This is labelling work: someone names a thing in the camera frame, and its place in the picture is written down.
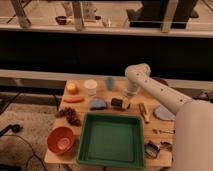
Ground black yellow eraser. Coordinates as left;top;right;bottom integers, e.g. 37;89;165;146
111;98;130;110

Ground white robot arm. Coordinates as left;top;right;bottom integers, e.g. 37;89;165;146
124;63;213;171

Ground blue cup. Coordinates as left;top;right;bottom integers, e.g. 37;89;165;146
105;77;115;91

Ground dark red bowl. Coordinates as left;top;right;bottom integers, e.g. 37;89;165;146
152;77;168;86

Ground blue grey plate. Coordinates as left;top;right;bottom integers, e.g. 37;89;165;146
154;105;175;121

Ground blue sponge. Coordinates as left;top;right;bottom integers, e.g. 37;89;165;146
89;98;107;110

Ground white cup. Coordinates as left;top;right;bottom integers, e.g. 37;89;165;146
84;79;98;96

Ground metal fork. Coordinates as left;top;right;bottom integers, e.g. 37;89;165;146
152;129;174;135

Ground green plastic tray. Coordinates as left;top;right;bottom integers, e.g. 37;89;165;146
76;113;146;170

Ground orange carrot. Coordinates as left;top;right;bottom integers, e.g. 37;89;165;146
63;97;84;103

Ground metal cookie cutter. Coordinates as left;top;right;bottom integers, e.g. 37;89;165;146
145;141;160;158

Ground bunch of dark grapes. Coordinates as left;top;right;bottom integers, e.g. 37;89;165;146
55;107;81;126

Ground dark background bowl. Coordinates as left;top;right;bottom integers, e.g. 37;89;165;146
55;16;70;25

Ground black cable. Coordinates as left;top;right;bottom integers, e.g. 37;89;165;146
0;123;49;171

